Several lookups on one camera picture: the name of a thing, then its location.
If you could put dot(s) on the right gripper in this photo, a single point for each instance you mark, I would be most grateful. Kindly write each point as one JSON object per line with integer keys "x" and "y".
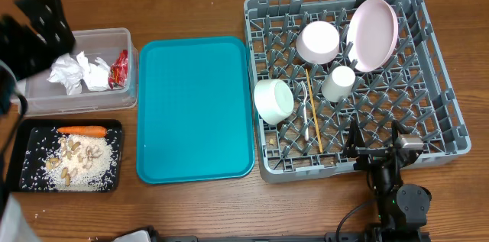
{"x": 372, "y": 156}

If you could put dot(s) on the wooden chopstick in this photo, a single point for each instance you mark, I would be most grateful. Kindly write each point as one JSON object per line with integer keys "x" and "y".
{"x": 316, "y": 123}

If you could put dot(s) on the white paper cup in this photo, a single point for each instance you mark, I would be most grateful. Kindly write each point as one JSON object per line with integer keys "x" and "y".
{"x": 338, "y": 84}

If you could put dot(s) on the white plastic fork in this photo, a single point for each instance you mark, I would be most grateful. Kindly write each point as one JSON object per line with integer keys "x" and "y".
{"x": 305, "y": 119}

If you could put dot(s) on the large pink plate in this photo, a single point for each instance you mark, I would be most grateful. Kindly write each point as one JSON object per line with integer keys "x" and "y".
{"x": 373, "y": 33}

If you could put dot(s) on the small white plate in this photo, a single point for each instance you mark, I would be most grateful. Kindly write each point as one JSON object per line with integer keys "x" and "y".
{"x": 273, "y": 100}

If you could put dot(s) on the pink bowl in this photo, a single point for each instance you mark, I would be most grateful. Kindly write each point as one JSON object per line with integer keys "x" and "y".
{"x": 318, "y": 42}

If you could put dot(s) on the red snack wrapper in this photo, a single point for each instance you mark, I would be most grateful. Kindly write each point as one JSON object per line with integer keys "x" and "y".
{"x": 119, "y": 71}

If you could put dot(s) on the white napkin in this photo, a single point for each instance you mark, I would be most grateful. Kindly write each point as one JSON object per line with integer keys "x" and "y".
{"x": 95, "y": 76}

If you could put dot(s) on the orange carrot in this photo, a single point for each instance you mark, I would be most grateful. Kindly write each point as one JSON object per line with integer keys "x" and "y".
{"x": 89, "y": 131}

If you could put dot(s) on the white tissue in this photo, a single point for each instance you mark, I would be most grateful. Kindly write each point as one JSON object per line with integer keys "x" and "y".
{"x": 66, "y": 71}

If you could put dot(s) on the rice and peanuts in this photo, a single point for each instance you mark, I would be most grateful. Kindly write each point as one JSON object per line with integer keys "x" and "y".
{"x": 58, "y": 162}

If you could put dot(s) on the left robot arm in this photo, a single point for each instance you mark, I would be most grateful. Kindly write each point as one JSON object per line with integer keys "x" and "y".
{"x": 25, "y": 54}

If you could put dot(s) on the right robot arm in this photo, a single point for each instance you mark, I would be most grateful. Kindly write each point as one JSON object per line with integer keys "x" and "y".
{"x": 402, "y": 208}

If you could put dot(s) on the grey dishwasher rack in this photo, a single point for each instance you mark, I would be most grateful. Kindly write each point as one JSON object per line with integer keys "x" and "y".
{"x": 413, "y": 87}

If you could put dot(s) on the teal serving tray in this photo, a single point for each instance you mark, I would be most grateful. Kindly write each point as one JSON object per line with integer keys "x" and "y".
{"x": 194, "y": 111}

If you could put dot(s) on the clear plastic bin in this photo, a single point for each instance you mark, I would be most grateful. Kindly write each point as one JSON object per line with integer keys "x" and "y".
{"x": 47, "y": 98}

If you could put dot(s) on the black tray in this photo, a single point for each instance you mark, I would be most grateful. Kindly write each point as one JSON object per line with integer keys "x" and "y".
{"x": 19, "y": 139}

